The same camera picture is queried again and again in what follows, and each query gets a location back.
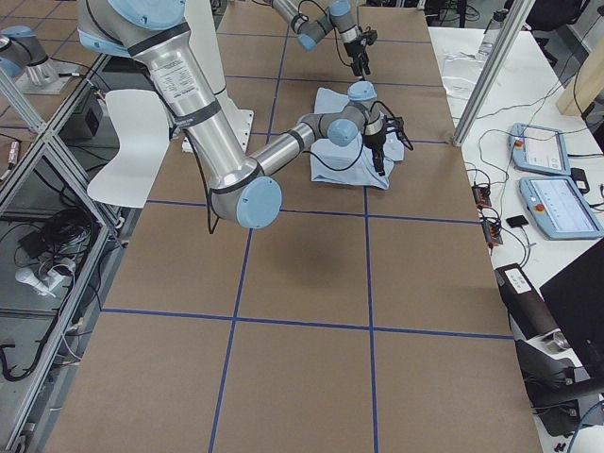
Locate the white camera pole base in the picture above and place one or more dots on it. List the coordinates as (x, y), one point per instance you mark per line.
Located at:
(205, 48)

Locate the black smartphone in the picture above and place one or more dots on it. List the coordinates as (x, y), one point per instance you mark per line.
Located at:
(518, 221)

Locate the light blue button shirt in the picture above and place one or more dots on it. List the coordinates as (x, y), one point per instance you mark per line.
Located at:
(350, 164)

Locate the white plastic chair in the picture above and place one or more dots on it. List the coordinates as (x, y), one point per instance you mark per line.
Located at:
(142, 127)

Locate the blue teach pendant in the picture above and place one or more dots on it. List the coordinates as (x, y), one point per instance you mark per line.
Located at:
(539, 149)
(558, 209)

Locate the aluminium frame post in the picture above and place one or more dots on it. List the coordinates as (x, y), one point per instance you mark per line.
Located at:
(502, 46)

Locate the black labelled box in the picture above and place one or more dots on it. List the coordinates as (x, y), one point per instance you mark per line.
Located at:
(523, 302)

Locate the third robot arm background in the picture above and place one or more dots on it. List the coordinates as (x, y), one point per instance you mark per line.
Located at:
(24, 58)

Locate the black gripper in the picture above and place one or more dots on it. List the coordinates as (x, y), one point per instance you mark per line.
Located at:
(354, 50)
(376, 142)

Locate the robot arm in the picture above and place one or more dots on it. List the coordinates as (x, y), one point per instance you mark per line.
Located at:
(337, 17)
(175, 41)

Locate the black computer monitor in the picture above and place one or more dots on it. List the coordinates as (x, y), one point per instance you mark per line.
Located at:
(574, 298)

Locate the far blue teach pendant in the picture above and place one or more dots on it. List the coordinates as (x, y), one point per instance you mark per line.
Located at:
(539, 149)

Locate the near blue teach pendant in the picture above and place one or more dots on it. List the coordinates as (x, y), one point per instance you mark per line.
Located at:
(558, 209)

